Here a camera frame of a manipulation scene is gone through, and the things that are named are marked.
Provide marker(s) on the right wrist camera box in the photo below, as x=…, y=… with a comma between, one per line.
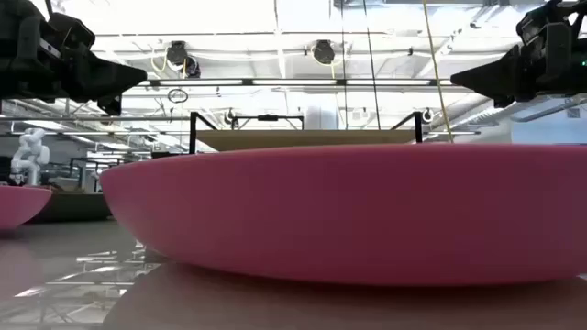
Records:
x=539, y=20

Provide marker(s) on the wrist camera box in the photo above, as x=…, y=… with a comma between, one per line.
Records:
x=539, y=20
x=73, y=32

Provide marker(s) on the long ceiling light bar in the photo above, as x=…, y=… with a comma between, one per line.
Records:
x=293, y=82

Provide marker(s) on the wooden shelf with black legs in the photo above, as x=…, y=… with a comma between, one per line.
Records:
x=298, y=139

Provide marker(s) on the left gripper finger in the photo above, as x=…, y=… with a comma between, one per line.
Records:
x=105, y=75
x=111, y=105

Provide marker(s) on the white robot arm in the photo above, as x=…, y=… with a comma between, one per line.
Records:
x=29, y=156

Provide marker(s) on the pink plate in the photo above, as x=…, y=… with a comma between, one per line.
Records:
x=75, y=208
x=344, y=215
x=20, y=206

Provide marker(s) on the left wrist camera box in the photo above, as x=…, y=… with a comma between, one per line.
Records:
x=73, y=32

